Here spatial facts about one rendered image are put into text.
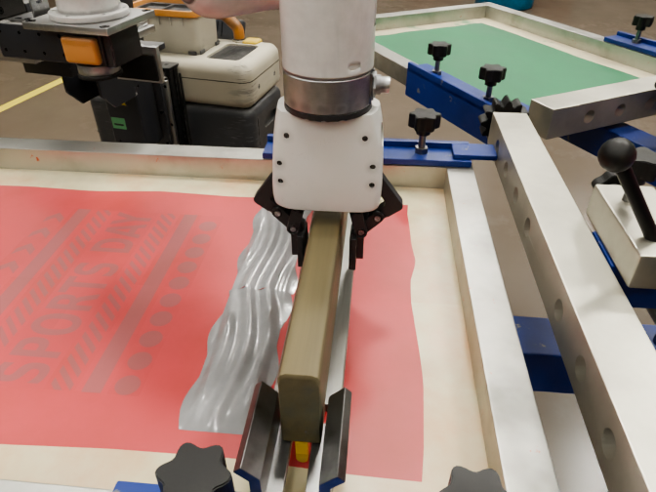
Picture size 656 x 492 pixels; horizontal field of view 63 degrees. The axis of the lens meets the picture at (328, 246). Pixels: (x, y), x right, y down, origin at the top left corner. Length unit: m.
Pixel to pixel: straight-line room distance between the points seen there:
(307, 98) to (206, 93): 1.14
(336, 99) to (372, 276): 0.25
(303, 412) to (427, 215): 0.40
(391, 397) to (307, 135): 0.24
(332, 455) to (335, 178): 0.23
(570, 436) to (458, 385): 1.27
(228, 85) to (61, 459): 1.18
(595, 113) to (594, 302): 0.51
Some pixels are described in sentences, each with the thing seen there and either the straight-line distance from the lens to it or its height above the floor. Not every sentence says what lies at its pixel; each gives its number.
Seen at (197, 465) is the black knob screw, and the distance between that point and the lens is 0.34.
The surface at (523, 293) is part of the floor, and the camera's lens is 2.19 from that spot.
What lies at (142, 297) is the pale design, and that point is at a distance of 0.62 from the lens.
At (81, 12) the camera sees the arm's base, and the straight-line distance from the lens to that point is 1.00.
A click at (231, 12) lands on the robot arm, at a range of 0.47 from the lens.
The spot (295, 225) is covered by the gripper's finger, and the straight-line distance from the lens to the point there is 0.52.
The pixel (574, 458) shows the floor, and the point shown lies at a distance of 1.73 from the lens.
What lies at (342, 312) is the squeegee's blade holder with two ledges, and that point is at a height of 1.00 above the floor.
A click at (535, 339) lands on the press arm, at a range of 0.63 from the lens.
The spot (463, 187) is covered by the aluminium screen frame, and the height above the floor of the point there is 0.99.
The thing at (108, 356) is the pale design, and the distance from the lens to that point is 0.57.
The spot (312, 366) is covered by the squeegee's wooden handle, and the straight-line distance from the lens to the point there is 0.38.
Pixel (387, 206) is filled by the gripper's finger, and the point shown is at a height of 1.08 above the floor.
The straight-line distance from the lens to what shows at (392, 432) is 0.48.
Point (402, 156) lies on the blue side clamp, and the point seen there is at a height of 1.00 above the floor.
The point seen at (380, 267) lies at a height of 0.96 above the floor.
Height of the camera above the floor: 1.34
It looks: 36 degrees down
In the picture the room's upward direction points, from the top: straight up
